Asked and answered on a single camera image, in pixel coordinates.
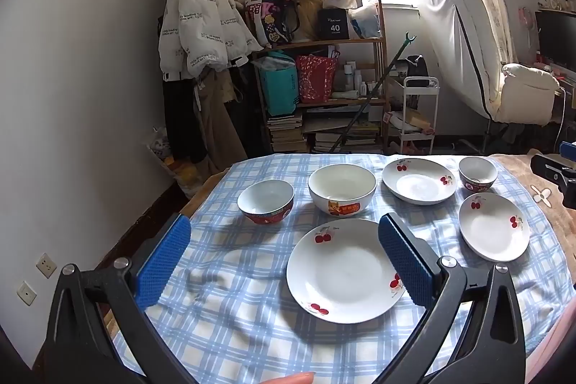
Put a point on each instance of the blue plaid cloth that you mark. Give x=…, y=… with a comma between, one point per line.
x=225, y=298

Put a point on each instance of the white rolling cart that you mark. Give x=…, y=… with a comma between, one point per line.
x=418, y=114

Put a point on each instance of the person's left hand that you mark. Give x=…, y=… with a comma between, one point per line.
x=288, y=378

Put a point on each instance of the white wall socket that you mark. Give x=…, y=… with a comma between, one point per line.
x=26, y=293
x=46, y=265

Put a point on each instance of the white plastic bag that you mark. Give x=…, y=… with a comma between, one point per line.
x=365, y=22

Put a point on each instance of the black hanging trousers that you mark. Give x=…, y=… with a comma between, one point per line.
x=182, y=118

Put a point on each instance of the red patterned bag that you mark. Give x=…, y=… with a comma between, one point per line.
x=316, y=78

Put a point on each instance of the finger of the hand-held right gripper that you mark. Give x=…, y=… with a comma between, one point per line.
x=569, y=151
x=551, y=172

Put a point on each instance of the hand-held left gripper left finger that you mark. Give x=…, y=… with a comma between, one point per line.
x=164, y=262

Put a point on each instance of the white puffer jacket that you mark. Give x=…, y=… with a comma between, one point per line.
x=202, y=15

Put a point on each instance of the deep cherry print plate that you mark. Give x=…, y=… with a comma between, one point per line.
x=420, y=184

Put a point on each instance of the black box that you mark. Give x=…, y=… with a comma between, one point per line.
x=334, y=24

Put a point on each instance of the teal paper bag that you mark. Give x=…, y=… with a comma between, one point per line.
x=279, y=87

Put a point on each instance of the cream cushion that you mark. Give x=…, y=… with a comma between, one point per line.
x=526, y=96

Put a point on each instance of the colourful tote bag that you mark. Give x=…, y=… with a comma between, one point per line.
x=270, y=19

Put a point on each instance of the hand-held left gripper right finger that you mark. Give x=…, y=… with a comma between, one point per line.
x=405, y=262

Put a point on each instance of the small red stamped bowl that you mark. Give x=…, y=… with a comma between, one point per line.
x=478, y=175

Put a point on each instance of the tall stack of books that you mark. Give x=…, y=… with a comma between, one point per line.
x=285, y=132

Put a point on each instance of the black monitor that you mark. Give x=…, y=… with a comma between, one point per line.
x=555, y=37

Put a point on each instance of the row of white bottles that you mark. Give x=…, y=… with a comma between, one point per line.
x=360, y=80

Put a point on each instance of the large white bowl orange print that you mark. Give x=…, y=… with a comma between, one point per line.
x=342, y=186

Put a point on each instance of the wooden shelf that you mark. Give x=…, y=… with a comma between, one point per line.
x=342, y=44

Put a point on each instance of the pole with green hook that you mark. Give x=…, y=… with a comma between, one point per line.
x=382, y=82

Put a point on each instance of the beige hanging garment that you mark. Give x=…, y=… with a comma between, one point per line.
x=220, y=118

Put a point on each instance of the red patterned bowl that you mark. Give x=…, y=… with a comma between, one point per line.
x=265, y=197

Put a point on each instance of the small cherry print plate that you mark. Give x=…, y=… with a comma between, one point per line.
x=492, y=231

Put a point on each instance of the wide stack of books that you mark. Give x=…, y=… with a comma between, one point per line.
x=355, y=139

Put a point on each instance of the plastic bag with yellow contents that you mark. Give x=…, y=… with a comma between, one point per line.
x=173, y=163

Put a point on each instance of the large cherry print plate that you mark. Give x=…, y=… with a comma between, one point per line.
x=344, y=276

